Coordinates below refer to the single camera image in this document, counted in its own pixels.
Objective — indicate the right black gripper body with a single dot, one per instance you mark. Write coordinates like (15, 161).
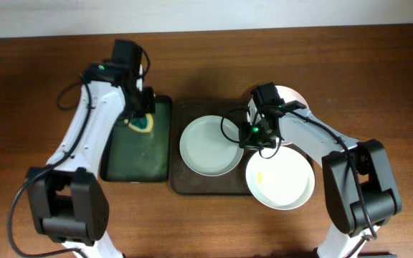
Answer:
(254, 136)

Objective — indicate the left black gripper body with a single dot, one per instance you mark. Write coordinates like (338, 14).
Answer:
(145, 101)

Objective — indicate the green yellow sponge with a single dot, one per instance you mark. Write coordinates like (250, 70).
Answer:
(140, 124)

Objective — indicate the grey-white plate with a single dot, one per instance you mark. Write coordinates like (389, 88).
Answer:
(208, 146)

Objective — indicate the white plate with stain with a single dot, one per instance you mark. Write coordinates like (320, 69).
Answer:
(284, 180)

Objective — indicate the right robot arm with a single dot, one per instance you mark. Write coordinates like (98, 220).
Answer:
(361, 193)

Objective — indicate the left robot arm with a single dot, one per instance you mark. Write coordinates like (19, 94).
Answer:
(66, 200)

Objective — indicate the green tray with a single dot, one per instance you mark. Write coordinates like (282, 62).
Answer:
(139, 157)

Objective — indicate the pink-white plate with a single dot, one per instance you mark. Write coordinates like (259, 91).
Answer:
(294, 95)

